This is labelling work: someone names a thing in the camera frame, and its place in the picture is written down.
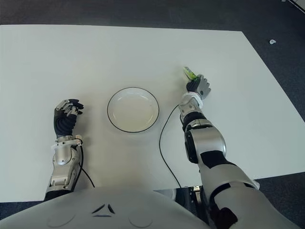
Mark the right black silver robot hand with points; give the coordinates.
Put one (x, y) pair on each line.
(203, 87)

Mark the black machinery under table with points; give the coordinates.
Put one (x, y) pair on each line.
(190, 200)

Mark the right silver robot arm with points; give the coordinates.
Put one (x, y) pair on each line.
(209, 140)

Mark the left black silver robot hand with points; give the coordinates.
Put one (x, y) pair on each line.
(64, 124)

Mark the grey robot torso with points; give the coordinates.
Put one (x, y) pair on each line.
(107, 210)

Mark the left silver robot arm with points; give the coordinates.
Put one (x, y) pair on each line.
(62, 156)

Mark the small white floor object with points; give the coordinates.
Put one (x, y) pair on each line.
(272, 41)

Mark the white plate with black rim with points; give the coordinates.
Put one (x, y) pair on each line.
(133, 111)

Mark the white furniture edge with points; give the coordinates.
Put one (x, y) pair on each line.
(295, 3)

